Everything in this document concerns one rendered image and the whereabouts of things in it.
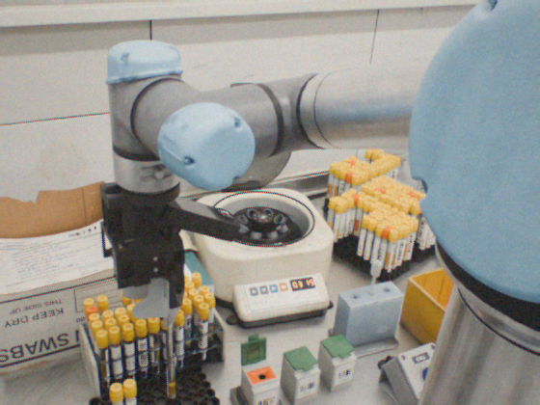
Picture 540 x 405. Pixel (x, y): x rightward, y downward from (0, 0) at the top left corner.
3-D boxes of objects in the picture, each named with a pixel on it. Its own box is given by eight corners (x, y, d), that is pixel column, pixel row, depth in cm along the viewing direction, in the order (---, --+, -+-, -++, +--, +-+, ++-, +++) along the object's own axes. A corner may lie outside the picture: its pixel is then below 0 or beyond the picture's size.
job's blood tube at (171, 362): (169, 410, 87) (168, 359, 82) (166, 404, 88) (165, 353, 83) (177, 407, 87) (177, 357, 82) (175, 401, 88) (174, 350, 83)
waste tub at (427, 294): (446, 373, 98) (460, 326, 93) (396, 321, 108) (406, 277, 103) (506, 350, 103) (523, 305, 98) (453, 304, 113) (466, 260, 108)
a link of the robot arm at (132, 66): (125, 64, 55) (91, 40, 61) (130, 170, 61) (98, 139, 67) (200, 54, 59) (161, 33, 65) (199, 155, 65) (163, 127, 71)
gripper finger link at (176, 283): (159, 295, 77) (156, 236, 73) (173, 291, 77) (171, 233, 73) (172, 316, 73) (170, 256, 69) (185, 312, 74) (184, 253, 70)
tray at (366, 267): (413, 267, 123) (415, 257, 121) (386, 285, 117) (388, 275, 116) (346, 231, 133) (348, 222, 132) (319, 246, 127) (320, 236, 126)
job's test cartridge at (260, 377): (252, 421, 85) (254, 390, 82) (239, 397, 88) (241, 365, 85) (278, 414, 86) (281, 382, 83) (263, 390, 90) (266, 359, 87)
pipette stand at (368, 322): (346, 361, 98) (355, 313, 94) (327, 333, 104) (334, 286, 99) (398, 347, 102) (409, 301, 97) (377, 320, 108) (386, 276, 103)
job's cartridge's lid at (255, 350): (241, 340, 83) (240, 337, 84) (242, 367, 85) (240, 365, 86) (267, 333, 85) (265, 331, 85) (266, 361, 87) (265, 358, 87)
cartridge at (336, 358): (331, 392, 92) (336, 360, 89) (314, 371, 96) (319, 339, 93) (352, 384, 94) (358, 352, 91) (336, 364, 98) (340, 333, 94)
